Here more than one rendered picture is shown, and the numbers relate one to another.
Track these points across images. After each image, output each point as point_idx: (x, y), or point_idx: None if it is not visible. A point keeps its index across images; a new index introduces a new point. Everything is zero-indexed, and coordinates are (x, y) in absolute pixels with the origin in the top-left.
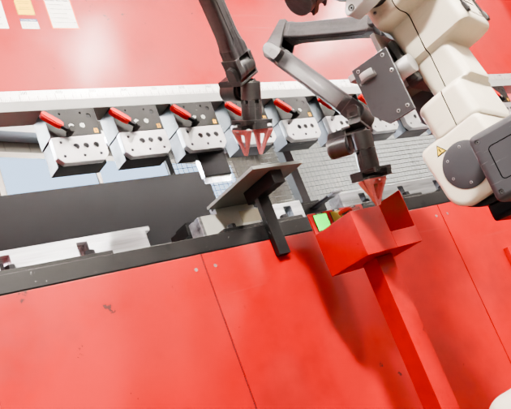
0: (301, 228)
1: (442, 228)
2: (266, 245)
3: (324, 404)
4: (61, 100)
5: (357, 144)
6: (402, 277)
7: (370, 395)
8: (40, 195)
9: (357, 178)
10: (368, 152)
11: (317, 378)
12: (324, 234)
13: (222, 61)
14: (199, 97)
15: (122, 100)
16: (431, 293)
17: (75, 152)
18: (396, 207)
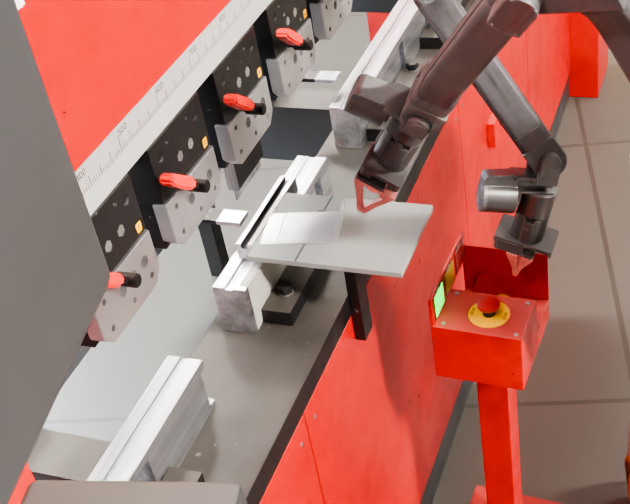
0: None
1: (457, 137)
2: (349, 330)
3: (377, 503)
4: (86, 193)
5: (535, 213)
6: (429, 255)
7: (401, 451)
8: None
9: (510, 248)
10: (544, 224)
11: (375, 477)
12: (452, 336)
13: (411, 102)
14: (241, 26)
15: (160, 117)
16: (443, 254)
17: (123, 306)
18: (530, 269)
